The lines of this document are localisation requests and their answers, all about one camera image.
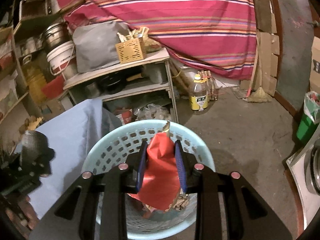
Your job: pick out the tall wall shelf unit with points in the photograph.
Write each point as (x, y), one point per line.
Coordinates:
(13, 71)

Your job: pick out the yellow egg tray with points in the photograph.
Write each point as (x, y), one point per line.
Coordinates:
(30, 124)

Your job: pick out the black ridged plastic wrapper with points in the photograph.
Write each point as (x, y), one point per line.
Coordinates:
(34, 144)

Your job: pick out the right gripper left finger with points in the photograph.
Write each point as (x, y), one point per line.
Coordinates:
(92, 197)

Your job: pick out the straw broom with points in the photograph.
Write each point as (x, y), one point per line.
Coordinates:
(259, 95)

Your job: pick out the yellow woven basket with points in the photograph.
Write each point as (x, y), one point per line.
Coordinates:
(131, 47)

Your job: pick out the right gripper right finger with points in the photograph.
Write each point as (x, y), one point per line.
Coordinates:
(228, 207)

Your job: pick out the light blue mesh trash basket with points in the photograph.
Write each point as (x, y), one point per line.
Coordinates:
(114, 148)

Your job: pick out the green trash bin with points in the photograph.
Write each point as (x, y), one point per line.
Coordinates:
(310, 117)

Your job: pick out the pink striped blanket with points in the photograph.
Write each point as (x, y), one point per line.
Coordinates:
(215, 35)

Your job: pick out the red plastic tub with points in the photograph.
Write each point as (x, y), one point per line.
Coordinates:
(54, 88)

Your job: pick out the red wrapper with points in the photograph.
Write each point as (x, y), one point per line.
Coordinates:
(160, 189)

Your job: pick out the white red plastic bucket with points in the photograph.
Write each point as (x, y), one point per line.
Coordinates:
(62, 60)

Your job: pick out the steel cooking pot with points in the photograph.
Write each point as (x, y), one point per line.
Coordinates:
(55, 35)

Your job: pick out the grey fabric bag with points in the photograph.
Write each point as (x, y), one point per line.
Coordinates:
(95, 45)

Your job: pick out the washing machine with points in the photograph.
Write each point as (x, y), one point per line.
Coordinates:
(304, 168)

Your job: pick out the cooking oil bottle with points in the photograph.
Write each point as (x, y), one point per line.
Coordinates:
(198, 94)

